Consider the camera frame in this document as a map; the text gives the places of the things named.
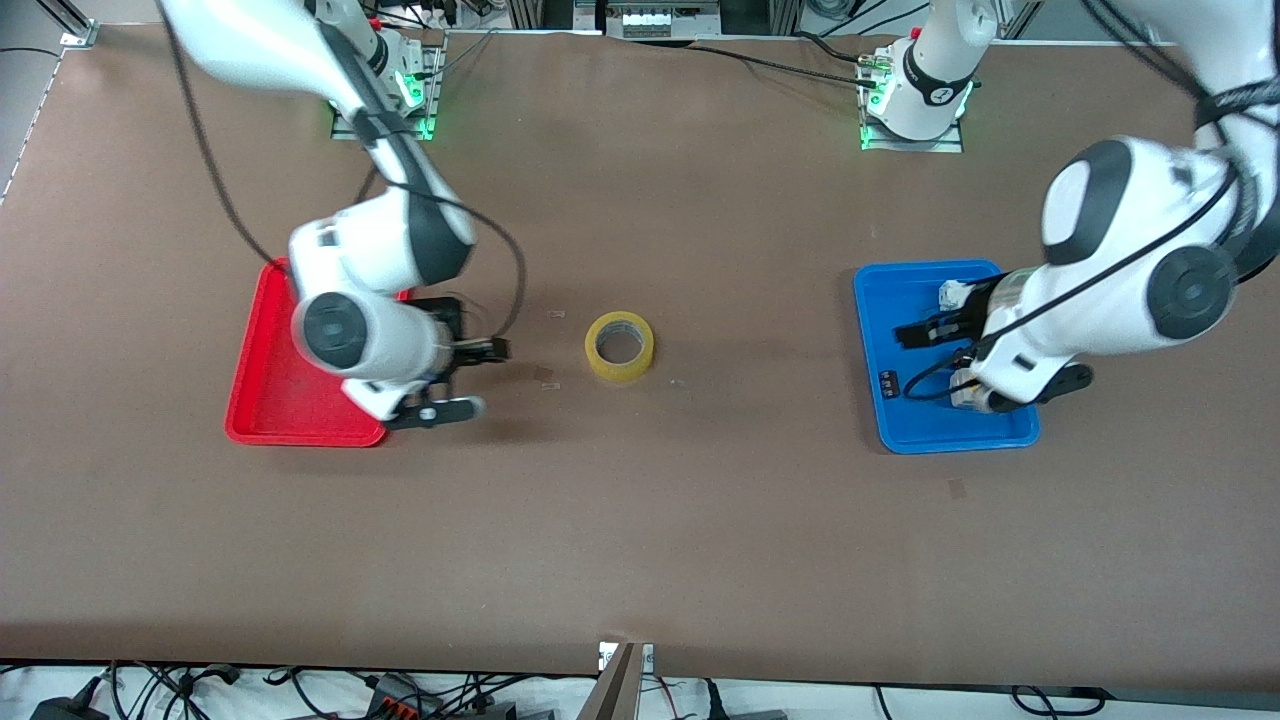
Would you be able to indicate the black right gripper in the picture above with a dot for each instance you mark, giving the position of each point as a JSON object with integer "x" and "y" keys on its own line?
{"x": 450, "y": 325}

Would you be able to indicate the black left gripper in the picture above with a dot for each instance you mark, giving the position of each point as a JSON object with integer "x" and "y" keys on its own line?
{"x": 958, "y": 324}

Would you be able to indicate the yellow tape roll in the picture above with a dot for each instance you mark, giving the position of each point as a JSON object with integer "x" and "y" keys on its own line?
{"x": 598, "y": 365}

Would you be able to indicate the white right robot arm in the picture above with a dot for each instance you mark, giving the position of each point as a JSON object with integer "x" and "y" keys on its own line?
{"x": 380, "y": 250}

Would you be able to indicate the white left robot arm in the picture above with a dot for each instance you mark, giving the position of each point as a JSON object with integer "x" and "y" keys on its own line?
{"x": 1120, "y": 290}

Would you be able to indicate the white circuit breaker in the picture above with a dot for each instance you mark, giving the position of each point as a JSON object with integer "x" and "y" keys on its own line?
{"x": 952, "y": 292}

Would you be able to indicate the small black component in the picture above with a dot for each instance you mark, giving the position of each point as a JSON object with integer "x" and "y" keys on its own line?
{"x": 889, "y": 385}

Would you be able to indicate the blue plastic tray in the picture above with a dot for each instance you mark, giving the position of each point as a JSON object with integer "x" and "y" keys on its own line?
{"x": 925, "y": 420}

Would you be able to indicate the red plastic tray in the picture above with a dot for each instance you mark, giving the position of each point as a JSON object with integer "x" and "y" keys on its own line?
{"x": 265, "y": 390}

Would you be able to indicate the orange black connector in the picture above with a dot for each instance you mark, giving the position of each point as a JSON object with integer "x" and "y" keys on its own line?
{"x": 400, "y": 697}

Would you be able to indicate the black power adapter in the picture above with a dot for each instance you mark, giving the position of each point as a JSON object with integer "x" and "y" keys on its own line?
{"x": 70, "y": 705}

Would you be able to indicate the grey switch box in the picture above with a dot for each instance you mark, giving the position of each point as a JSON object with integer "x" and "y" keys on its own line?
{"x": 960, "y": 392}

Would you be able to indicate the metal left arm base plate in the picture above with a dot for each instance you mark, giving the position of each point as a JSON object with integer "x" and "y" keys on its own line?
{"x": 950, "y": 145}

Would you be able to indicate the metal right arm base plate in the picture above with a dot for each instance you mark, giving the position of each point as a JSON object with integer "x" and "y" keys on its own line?
{"x": 425, "y": 90}

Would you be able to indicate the aluminium frame rack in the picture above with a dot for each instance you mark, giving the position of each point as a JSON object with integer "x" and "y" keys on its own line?
{"x": 760, "y": 15}

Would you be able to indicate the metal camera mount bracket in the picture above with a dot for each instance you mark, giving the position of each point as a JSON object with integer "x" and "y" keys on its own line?
{"x": 620, "y": 690}

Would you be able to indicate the metal table corner bracket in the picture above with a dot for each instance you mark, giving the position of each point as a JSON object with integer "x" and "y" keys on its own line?
{"x": 80, "y": 35}

